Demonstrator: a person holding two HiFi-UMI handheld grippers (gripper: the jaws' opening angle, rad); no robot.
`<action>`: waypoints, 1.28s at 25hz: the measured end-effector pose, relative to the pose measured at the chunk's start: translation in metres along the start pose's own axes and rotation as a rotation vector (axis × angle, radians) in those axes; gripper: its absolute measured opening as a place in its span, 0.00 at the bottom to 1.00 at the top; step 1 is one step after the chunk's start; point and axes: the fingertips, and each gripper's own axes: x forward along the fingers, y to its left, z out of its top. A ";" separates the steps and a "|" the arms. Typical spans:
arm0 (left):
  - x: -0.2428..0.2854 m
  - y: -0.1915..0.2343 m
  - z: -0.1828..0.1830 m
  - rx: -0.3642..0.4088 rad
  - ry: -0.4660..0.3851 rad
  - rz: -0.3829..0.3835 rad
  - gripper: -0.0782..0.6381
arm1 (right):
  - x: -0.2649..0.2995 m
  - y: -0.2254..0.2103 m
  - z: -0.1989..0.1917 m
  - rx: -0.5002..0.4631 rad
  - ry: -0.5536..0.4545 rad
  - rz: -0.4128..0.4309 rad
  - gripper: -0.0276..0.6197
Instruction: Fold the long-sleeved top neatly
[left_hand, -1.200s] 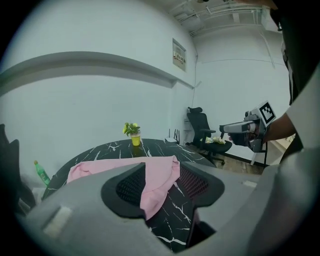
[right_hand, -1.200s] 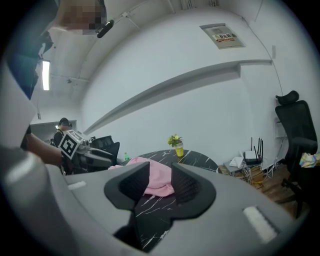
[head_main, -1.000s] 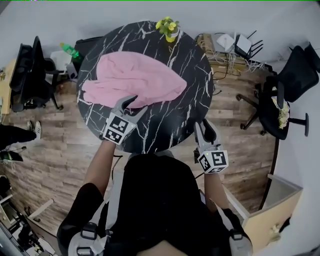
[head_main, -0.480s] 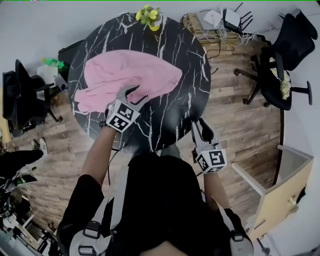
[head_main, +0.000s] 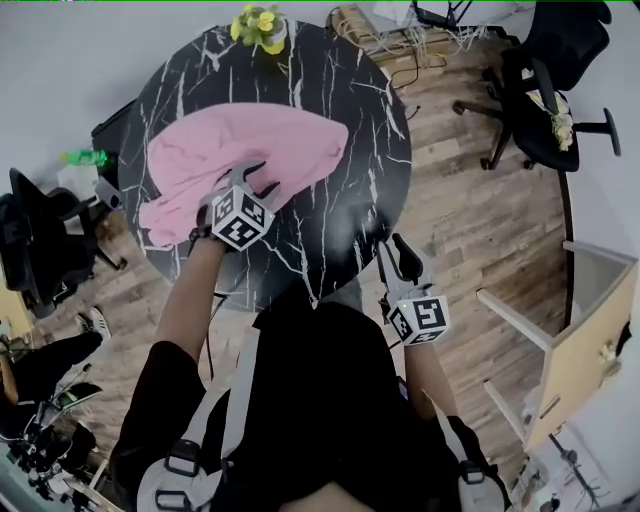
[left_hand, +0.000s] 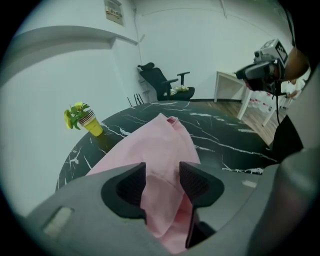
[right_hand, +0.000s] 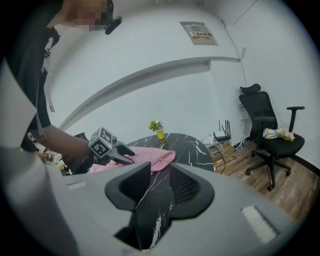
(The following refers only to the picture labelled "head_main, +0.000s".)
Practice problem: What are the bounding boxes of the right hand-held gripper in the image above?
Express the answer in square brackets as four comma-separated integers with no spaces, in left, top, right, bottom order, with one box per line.
[376,232,452,348]

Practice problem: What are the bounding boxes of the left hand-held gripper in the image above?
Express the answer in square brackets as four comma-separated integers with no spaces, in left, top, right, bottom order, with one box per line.
[199,159,283,253]

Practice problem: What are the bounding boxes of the pink sweatshirt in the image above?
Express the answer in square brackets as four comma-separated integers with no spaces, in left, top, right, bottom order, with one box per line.
[138,102,350,250]

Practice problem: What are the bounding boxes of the person's right forearm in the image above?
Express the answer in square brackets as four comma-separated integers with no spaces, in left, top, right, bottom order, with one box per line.
[402,342,459,421]

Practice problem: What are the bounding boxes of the person's left forearm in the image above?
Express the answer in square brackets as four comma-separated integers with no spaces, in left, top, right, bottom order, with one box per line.
[151,238,230,381]

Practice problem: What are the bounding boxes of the person's left hand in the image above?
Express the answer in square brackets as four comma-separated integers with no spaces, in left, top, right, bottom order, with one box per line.
[187,196,216,245]

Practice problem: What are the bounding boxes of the round black marble table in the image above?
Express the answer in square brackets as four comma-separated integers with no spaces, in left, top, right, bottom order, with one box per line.
[117,19,414,311]

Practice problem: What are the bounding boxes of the light grey smartphone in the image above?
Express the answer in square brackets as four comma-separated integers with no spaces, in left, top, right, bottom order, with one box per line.
[94,177,124,211]

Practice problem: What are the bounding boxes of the yellow potted flower plant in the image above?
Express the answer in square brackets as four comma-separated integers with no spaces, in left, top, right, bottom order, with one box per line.
[230,4,289,55]

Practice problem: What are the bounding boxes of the green plastic bottle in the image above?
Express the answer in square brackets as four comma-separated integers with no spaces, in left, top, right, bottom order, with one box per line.
[60,148,109,169]

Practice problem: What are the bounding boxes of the white plastic box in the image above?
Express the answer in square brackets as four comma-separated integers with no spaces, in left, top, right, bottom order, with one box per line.
[57,164,99,201]

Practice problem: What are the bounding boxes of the grey backpack harness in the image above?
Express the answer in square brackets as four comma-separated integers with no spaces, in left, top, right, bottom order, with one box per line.
[134,339,509,512]

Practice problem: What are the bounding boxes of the wooden desk with white legs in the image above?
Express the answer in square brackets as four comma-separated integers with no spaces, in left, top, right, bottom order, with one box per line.
[477,239,639,451]

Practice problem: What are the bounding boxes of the pale yellow flower bouquet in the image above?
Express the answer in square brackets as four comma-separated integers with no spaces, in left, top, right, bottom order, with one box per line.
[529,89,574,153]

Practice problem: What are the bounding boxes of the small cream flower bunch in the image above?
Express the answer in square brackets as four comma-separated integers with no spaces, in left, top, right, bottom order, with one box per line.
[599,339,624,371]

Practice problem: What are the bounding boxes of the black mesh office chair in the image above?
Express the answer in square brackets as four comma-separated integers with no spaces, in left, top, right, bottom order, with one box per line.
[452,0,622,174]
[0,167,126,319]

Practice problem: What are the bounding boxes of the white router with black antennas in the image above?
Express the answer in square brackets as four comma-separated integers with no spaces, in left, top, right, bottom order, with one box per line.
[412,0,474,29]

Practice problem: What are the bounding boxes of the black floor cable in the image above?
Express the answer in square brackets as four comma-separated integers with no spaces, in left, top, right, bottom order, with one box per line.
[209,292,229,381]

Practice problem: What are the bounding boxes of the coiled black cable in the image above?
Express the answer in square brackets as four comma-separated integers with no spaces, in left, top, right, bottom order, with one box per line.
[389,64,421,121]

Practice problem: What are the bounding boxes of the tangle of white cables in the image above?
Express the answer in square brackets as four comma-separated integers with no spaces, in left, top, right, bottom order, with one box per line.
[379,22,489,56]

